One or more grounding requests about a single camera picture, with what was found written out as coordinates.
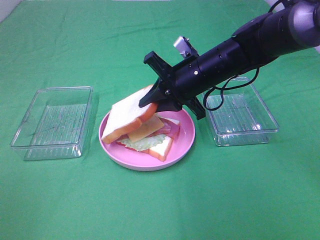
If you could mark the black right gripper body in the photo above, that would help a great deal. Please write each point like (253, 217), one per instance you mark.
(178, 82)

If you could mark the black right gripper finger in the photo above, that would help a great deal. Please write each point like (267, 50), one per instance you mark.
(155, 95)
(164, 105)

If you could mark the toy bacon strip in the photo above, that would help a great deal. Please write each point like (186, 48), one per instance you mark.
(174, 127)
(164, 130)

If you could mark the yellow toy cheese slice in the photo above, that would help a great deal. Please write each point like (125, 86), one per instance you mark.
(150, 126)

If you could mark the toy bread slice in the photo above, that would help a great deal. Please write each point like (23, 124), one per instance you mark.
(126, 116)
(160, 151)

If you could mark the green toy lettuce leaf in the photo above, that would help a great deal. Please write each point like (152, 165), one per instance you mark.
(143, 144)

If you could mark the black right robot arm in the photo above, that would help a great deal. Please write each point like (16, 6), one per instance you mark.
(254, 45)

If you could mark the right clear plastic tray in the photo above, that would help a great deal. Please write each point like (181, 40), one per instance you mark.
(243, 119)

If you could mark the clear plastic tray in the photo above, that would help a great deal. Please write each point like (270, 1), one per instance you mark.
(243, 119)
(55, 124)

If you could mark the pink round plate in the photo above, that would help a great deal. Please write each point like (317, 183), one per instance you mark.
(144, 162)

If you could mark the left clear plastic tray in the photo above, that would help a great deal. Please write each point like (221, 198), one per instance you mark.
(55, 124)

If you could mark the green tablecloth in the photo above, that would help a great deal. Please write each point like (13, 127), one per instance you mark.
(251, 192)

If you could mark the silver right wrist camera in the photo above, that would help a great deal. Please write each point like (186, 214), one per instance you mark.
(184, 47)

